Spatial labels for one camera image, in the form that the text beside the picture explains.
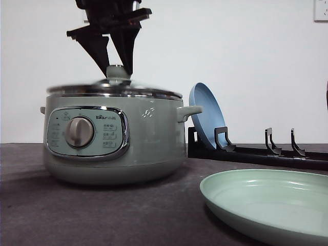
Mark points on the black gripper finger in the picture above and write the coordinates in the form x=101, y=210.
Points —
x=124, y=38
x=95, y=43

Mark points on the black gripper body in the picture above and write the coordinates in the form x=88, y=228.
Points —
x=115, y=13

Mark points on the glass steamer lid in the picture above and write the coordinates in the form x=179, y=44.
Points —
x=112, y=88

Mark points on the green plate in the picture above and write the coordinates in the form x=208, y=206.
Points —
x=277, y=207

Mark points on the green electric steamer pot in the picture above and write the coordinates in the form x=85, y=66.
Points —
x=115, y=141

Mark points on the blue plate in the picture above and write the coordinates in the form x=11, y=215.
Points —
x=211, y=116

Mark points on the black plate rack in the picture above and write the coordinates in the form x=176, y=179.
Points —
x=224, y=149

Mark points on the grey table cloth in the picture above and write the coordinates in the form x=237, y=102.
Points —
x=38, y=209

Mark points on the white wall socket right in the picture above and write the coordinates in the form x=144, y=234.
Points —
x=321, y=11

